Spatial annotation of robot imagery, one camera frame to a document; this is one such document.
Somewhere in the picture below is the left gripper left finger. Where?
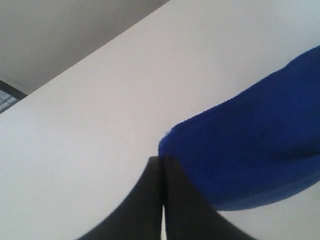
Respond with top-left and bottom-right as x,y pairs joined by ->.
80,156 -> 163,240

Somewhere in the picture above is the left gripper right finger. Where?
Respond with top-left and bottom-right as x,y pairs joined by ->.
162,157 -> 253,240

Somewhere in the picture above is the blue towel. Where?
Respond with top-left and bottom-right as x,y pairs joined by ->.
158,47 -> 320,211

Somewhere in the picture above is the black window frame post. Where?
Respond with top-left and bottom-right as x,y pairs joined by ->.
0,80 -> 28,113

